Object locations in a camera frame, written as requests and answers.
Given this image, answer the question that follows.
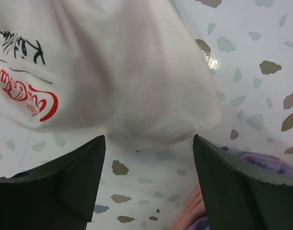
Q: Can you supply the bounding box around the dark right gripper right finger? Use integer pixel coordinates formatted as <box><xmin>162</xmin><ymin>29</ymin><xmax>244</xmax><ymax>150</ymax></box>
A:
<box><xmin>193</xmin><ymin>135</ymin><xmax>293</xmax><ymax>230</ymax></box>

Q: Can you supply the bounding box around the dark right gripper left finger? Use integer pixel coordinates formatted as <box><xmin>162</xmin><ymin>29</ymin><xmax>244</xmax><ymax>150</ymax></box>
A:
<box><xmin>0</xmin><ymin>136</ymin><xmax>106</xmax><ymax>230</ymax></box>

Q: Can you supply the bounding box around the white Coca-Cola t-shirt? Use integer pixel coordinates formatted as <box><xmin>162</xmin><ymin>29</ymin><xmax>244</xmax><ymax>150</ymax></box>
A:
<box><xmin>0</xmin><ymin>0</ymin><xmax>222</xmax><ymax>150</ymax></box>

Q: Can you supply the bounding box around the folded pink t-shirt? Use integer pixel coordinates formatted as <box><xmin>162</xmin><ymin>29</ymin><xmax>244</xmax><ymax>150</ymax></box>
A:
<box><xmin>170</xmin><ymin>185</ymin><xmax>210</xmax><ymax>230</ymax></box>

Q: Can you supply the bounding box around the folded lilac t-shirt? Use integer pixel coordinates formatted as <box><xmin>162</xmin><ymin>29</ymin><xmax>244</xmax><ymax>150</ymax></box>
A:
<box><xmin>187</xmin><ymin>153</ymin><xmax>293</xmax><ymax>230</ymax></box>

